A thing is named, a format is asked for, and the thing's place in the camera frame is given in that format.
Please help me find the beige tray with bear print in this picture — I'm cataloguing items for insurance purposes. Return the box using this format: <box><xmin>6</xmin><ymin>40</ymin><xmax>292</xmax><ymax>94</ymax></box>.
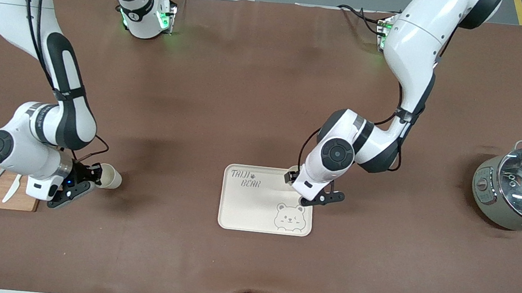
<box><xmin>217</xmin><ymin>163</ymin><xmax>318</xmax><ymax>238</ymax></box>

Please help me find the white plastic knife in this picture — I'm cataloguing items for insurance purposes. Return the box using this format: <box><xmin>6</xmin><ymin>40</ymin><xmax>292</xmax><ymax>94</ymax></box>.
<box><xmin>2</xmin><ymin>173</ymin><xmax>22</xmax><ymax>205</ymax></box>

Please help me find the grey-green electric cooking pot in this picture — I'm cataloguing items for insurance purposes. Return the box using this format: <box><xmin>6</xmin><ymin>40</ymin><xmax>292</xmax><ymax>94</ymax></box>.
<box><xmin>467</xmin><ymin>135</ymin><xmax>522</xmax><ymax>237</ymax></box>

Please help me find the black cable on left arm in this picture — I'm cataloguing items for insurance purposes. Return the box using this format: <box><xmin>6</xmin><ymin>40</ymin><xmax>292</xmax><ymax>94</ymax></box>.
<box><xmin>297</xmin><ymin>71</ymin><xmax>435</xmax><ymax>183</ymax></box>

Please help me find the black cable at left arm base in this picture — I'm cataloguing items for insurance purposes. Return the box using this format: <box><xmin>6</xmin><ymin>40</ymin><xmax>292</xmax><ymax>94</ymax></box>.
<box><xmin>335</xmin><ymin>3</ymin><xmax>388</xmax><ymax>36</ymax></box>

